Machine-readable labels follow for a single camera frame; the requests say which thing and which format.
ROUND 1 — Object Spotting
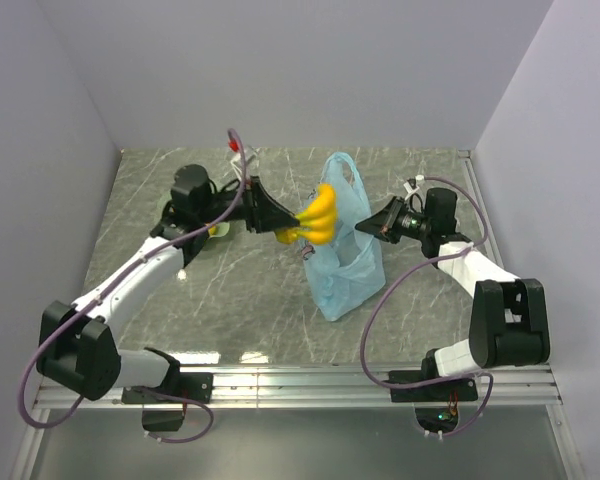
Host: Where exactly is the yellow fake banana bunch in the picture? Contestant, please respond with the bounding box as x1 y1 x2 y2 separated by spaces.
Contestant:
275 183 338 245

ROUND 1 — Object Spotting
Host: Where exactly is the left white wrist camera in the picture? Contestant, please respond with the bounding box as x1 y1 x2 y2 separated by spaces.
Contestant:
228 144 260 174

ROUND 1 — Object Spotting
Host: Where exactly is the aluminium rail frame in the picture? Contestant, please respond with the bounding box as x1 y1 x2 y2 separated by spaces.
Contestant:
9 149 586 480

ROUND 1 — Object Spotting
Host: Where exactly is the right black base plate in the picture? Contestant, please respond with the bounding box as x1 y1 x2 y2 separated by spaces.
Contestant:
388 370 478 403

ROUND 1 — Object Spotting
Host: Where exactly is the light blue plastic bag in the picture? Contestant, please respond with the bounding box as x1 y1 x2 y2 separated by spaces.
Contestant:
304 152 386 322

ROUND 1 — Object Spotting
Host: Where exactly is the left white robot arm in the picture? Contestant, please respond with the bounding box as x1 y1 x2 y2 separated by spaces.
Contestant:
36 164 299 402

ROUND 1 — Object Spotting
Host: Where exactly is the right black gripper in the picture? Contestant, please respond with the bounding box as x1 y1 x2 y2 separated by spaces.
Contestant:
356 196 433 244

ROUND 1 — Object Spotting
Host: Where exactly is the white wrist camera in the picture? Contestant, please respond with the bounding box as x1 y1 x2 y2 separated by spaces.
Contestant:
228 144 260 174
403 174 425 201

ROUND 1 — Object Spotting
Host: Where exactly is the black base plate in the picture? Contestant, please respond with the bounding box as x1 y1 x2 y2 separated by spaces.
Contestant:
121 372 214 405
388 370 478 403

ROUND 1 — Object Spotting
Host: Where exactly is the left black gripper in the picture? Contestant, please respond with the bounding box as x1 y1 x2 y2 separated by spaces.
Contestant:
198 175 300 233

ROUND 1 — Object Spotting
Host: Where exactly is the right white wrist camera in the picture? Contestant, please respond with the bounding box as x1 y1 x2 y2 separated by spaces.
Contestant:
403 174 425 201

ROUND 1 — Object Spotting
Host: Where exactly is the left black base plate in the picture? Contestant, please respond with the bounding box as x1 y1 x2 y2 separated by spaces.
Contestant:
121 372 214 405

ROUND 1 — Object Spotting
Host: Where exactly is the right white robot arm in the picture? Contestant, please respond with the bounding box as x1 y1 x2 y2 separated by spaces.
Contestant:
356 187 550 400

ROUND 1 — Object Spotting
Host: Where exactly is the light green wavy plate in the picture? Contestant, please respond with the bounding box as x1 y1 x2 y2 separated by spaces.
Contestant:
157 197 231 240

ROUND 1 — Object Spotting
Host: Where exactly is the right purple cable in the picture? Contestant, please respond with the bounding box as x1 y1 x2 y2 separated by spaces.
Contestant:
359 174 495 439

